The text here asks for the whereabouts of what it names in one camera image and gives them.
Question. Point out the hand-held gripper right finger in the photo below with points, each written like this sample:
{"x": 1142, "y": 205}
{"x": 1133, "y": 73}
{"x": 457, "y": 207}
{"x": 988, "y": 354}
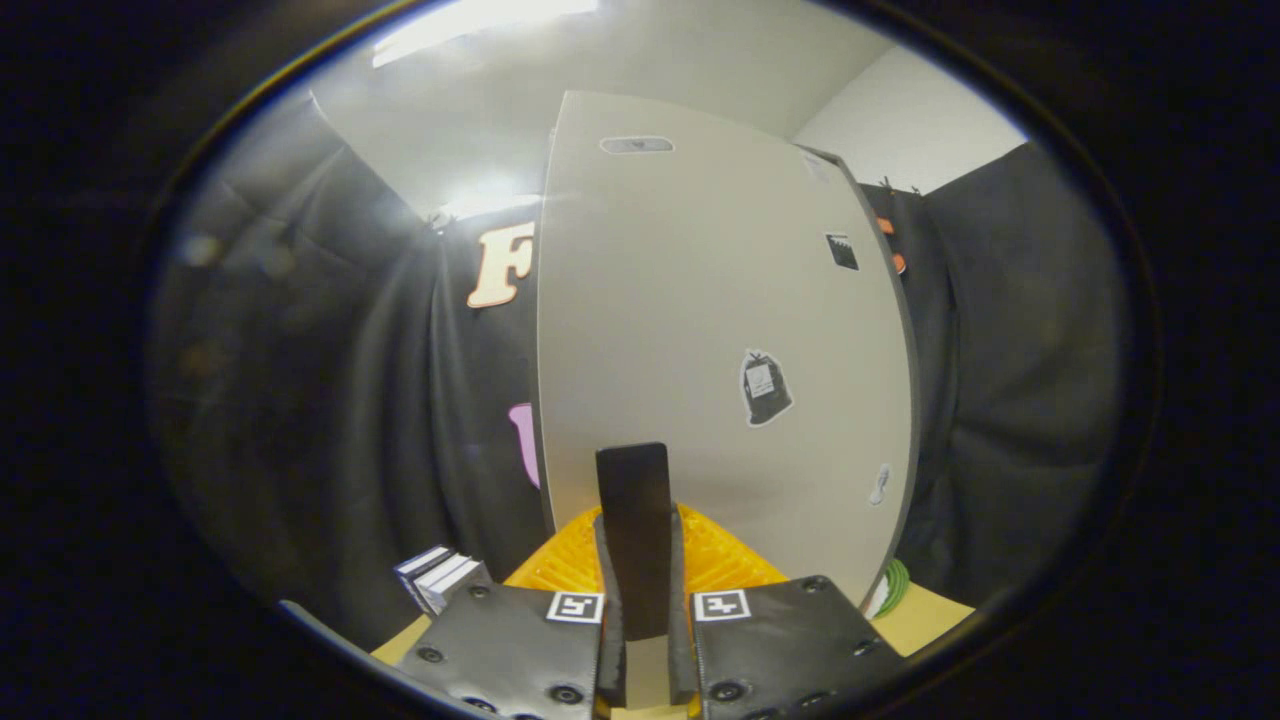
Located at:
{"x": 780, "y": 640}

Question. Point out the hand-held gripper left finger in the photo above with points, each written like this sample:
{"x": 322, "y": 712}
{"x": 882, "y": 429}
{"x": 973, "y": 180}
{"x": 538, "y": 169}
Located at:
{"x": 500, "y": 640}

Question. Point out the white shoe cabinet door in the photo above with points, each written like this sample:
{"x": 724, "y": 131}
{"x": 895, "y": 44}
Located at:
{"x": 680, "y": 300}

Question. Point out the grey cover book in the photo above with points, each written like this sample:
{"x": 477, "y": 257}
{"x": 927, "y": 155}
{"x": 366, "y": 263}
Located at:
{"x": 455, "y": 582}

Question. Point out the blue cover book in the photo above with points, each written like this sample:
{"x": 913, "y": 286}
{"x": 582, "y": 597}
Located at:
{"x": 415, "y": 568}

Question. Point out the green white striped object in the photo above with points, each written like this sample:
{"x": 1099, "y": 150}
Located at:
{"x": 890, "y": 590}

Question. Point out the black rectangular block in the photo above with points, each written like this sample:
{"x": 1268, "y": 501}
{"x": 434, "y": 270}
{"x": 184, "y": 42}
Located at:
{"x": 634, "y": 530}

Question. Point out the ceiling light panel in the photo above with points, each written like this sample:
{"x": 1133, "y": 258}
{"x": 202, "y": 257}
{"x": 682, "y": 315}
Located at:
{"x": 470, "y": 25}

